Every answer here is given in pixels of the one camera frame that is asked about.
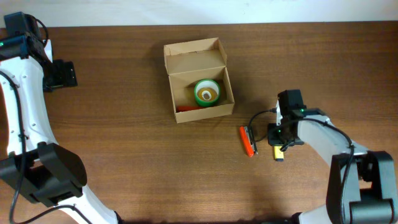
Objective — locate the yellow highlighter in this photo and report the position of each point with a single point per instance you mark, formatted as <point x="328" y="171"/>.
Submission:
<point x="278" y="154"/>

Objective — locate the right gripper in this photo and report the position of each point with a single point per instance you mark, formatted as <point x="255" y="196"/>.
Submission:
<point x="273" y="140"/>

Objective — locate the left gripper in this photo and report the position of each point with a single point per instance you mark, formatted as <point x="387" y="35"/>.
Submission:
<point x="66" y="75"/>

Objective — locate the orange utility knife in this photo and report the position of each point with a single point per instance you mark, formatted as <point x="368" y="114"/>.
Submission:
<point x="188" y="108"/>

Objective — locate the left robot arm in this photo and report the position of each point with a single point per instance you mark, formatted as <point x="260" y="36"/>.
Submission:
<point x="36" y="166"/>

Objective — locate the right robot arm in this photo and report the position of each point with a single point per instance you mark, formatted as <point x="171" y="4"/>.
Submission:
<point x="362" y="183"/>

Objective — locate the brown cardboard box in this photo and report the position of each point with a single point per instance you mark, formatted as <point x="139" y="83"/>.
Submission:
<point x="186" y="64"/>

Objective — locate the orange stapler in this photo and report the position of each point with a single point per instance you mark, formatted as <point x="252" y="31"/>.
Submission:
<point x="248" y="140"/>

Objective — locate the small yellow tape roll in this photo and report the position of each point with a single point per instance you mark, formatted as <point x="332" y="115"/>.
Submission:
<point x="207" y="94"/>

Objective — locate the green tape roll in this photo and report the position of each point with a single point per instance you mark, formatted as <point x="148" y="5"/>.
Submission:
<point x="206" y="83"/>

